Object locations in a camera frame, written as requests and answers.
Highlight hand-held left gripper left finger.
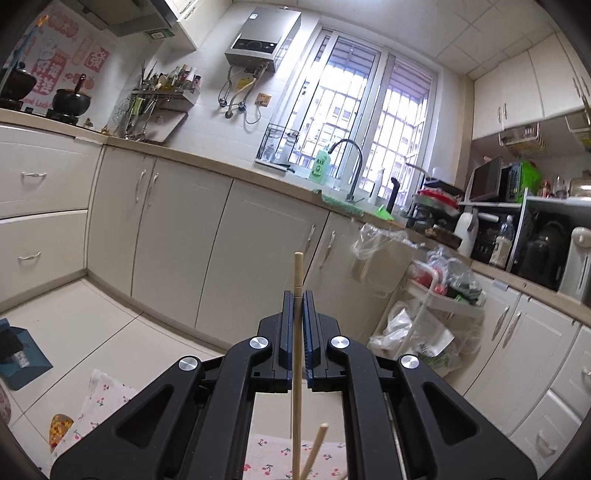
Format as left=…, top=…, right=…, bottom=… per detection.
left=50, top=290, right=296, bottom=480

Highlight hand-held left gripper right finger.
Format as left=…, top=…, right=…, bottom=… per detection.
left=302, top=290, right=539, bottom=480

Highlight thin bamboo chopstick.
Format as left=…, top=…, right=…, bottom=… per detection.
left=291, top=252, right=305, bottom=480
left=299, top=423, right=330, bottom=480

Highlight hanging kitchen utensils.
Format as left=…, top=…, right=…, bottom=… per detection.
left=113, top=97, right=158, bottom=141

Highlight white plastic bag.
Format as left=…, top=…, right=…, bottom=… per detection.
left=367, top=302, right=462, bottom=374

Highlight clear plastic bag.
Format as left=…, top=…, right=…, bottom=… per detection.
left=353, top=224, right=416, bottom=296

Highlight green dish cloth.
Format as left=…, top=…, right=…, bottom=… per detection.
left=321, top=191, right=365, bottom=215

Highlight white trolley cart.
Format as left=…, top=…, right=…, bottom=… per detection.
left=406, top=263, right=485, bottom=370

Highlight white lower door cabinets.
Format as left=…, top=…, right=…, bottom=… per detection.
left=88, top=148, right=407, bottom=342

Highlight bags of vegetables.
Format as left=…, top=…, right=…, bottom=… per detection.
left=411, top=249, right=485, bottom=305

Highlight steel arched faucet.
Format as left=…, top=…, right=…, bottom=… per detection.
left=327, top=139, right=365, bottom=204

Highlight white spray bottle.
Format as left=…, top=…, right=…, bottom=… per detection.
left=368, top=168, right=385, bottom=204

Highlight black upright tool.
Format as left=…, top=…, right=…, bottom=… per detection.
left=385, top=176, right=400, bottom=215

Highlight green dish soap bottle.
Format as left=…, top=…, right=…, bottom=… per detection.
left=308, top=144, right=332, bottom=182

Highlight stack of pans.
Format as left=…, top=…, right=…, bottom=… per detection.
left=409, top=187, right=465, bottom=247

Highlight cherry print tablecloth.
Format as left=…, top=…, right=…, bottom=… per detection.
left=48, top=368, right=348, bottom=480

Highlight white thermos jug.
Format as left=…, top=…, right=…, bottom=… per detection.
left=455, top=208, right=481, bottom=259

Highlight clear drink bottle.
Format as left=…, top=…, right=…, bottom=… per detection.
left=489, top=215, right=515, bottom=269

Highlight white lower cabinets with drawers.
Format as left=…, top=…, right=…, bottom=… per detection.
left=457, top=272, right=591, bottom=462

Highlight barred white window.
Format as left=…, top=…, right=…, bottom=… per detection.
left=277, top=23, right=439, bottom=208

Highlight black microwave oven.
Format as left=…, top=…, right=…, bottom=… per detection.
left=464, top=156, right=525, bottom=204

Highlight orange patterned object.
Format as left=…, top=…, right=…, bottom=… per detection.
left=48, top=414, right=75, bottom=450

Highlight black rice cooker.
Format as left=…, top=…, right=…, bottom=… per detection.
left=510, top=222, right=571, bottom=289

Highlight pale cutting board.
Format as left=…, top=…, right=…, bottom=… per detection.
left=141, top=111, right=189, bottom=144

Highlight blue dustpan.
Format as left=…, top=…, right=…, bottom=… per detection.
left=0, top=318, right=54, bottom=392

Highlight green box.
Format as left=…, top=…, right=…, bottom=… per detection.
left=519, top=160, right=544, bottom=197

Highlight white electric water boiler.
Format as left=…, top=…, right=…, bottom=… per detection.
left=558, top=226, right=591, bottom=301

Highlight white counter shelf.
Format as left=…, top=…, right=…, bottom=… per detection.
left=459, top=194, right=591, bottom=273

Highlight white drawer cabinet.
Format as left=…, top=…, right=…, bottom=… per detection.
left=0, top=124, right=105, bottom=315

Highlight row of seasoning bottles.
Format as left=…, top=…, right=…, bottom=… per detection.
left=139, top=60, right=203, bottom=93

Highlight small glass jars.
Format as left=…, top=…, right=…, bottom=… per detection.
left=538, top=178, right=568, bottom=199

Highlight silver water heater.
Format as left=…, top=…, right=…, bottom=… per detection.
left=225, top=6, right=302, bottom=73

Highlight clear domed food cover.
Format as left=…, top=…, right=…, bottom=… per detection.
left=568, top=171, right=591, bottom=199

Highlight black pot with ladle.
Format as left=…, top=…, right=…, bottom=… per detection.
left=51, top=74, right=93, bottom=124

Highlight white cabinet beside range hood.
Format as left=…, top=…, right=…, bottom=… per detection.
left=166, top=0, right=232, bottom=51

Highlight steel range hood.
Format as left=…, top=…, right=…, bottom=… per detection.
left=60, top=0, right=181, bottom=38

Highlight large black pot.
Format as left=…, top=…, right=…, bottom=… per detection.
left=0, top=62, right=38, bottom=112

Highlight black wire rack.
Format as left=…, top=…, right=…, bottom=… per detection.
left=255, top=122, right=301, bottom=169

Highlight water heater hoses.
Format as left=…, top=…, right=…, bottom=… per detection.
left=218, top=69, right=269, bottom=125

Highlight wall-mounted steel rack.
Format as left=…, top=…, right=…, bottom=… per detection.
left=129, top=88, right=201, bottom=114

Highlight small white wire basket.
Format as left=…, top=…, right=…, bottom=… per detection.
left=499, top=124, right=548, bottom=155

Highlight white upper wall cabinets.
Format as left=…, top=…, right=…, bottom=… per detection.
left=471, top=32, right=591, bottom=141

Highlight large white wire basket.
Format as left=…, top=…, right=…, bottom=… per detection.
left=566, top=111, right=591, bottom=151

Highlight pink wall poster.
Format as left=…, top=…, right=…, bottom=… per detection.
left=9, top=9, right=112, bottom=109

